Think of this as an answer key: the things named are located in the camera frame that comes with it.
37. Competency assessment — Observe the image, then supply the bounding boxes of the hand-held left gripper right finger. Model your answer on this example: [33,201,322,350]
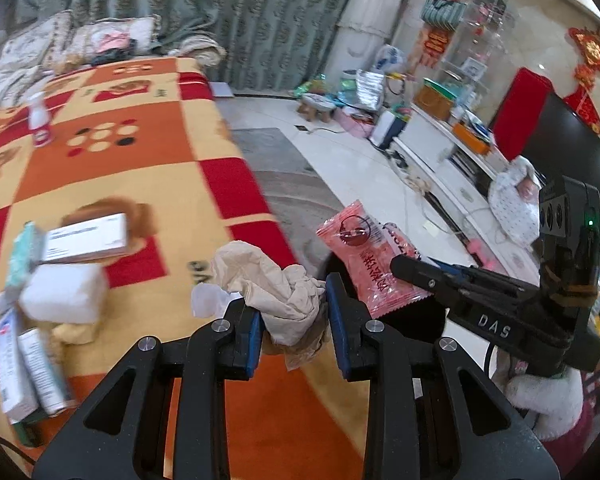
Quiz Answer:
[325,272,561,480]

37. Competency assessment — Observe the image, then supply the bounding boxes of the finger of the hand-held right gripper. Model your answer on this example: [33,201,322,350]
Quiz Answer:
[390,255,536,311]
[427,257,538,291]

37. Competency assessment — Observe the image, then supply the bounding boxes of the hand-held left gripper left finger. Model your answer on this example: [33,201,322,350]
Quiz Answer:
[32,302,266,480]

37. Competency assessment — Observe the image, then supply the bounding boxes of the pink snack packet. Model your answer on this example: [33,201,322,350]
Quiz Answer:
[316,200,428,319]

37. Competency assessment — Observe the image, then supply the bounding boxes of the beige tissue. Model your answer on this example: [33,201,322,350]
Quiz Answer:
[191,240,328,372]

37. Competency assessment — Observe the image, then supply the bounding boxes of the person's right forearm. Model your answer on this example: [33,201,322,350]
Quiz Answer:
[497,347,600,456]

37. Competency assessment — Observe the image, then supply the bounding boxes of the white dotted cloth bundle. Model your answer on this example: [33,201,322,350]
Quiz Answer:
[489,156,544,247]

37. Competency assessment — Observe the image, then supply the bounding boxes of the white television cabinet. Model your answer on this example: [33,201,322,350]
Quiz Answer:
[390,105,542,272]

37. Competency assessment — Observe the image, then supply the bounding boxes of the black television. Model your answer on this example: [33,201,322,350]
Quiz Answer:
[522,92,600,207]

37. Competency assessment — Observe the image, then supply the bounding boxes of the orange box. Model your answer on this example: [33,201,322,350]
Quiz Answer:
[452,122,492,155]

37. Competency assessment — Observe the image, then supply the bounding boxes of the grey floor rug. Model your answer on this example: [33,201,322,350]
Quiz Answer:
[230,127,352,272]

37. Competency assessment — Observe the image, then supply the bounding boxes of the red cloth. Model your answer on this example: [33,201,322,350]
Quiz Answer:
[490,67,554,161]

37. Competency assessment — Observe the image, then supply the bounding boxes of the pink box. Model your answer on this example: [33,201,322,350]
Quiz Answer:
[335,107,377,139]

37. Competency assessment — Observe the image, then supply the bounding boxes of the green lidded box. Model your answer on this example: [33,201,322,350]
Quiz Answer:
[413,79,457,122]

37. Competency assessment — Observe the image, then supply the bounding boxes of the silver foil bag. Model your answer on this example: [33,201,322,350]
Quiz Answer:
[355,70,387,112]

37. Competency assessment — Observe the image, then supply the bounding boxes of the white tissue pack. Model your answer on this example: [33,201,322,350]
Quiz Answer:
[19,262,109,326]

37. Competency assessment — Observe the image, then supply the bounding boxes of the small round stool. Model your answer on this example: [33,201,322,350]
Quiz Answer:
[299,92,337,122]

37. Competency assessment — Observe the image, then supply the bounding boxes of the white medicine box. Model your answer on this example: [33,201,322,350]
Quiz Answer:
[42,212,131,264]

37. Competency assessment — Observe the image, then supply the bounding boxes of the orange red printed blanket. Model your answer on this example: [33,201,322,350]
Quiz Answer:
[0,55,373,480]

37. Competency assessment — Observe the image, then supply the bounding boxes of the white tube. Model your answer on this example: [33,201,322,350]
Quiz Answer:
[19,327,77,416]

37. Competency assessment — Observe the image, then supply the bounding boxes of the white blue tube box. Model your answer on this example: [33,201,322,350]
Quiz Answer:
[0,307,39,424]

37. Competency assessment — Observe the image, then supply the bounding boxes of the teal tissue pack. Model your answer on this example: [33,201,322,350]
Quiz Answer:
[7,222,49,304]

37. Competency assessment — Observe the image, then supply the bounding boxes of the cloth covered standing air conditioner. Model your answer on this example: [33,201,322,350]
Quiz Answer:
[337,0,414,87]

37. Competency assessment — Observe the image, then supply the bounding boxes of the teal striped hanging bag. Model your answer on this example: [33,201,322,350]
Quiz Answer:
[422,0,467,32]

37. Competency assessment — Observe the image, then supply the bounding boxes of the green patterned curtain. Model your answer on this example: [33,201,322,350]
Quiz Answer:
[10,0,367,92]

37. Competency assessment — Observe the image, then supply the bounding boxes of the white bottle pink label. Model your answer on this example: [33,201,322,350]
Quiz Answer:
[28,92,54,149]

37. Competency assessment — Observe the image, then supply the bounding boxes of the cushion with pink print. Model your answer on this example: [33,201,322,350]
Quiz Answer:
[70,15,162,67]

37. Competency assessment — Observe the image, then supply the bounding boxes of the floral bolster pillow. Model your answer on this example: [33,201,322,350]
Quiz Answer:
[0,57,47,109]

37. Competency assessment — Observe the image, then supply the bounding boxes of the floral beige cushion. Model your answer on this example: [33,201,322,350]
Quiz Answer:
[0,10,79,74]

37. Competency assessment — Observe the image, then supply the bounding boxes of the small red wall ornament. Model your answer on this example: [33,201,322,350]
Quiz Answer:
[420,27,454,67]

